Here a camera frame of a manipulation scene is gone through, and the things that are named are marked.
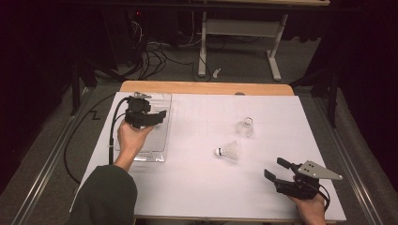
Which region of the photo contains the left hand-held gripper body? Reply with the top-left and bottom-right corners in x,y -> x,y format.
124,91 -> 158,129

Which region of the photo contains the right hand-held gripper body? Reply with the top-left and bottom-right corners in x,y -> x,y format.
273,159 -> 344,201

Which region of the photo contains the clear plastic tray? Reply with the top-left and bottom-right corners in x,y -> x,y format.
114,91 -> 173,163

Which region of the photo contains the white shuttlecock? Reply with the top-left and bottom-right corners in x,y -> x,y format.
214,140 -> 241,161
236,116 -> 254,138

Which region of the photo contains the person's right hand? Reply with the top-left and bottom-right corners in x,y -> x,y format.
287,192 -> 328,225

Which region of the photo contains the person's left hand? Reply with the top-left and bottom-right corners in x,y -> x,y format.
116,120 -> 155,165

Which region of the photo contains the wooden table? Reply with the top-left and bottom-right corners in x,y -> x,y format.
119,80 -> 337,224

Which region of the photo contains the black metal stand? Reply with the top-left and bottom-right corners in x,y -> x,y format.
69,55 -> 98,116
289,67 -> 341,129

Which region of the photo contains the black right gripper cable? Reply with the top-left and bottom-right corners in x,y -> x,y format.
317,183 -> 331,212

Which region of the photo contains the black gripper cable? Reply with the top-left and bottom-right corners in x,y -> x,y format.
107,97 -> 130,166
317,183 -> 331,212

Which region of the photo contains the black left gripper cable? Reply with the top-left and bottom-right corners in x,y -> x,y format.
107,97 -> 130,166

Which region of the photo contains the bundle of floor cables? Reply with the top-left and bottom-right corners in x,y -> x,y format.
93,18 -> 201,82

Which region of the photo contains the metal floor rail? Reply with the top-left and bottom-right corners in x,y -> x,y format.
309,93 -> 384,225
10,87 -> 95,225

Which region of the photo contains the black floor cable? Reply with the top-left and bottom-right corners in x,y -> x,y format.
63,93 -> 117,185

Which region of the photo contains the white metal desk frame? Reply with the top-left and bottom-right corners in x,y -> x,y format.
187,0 -> 331,83

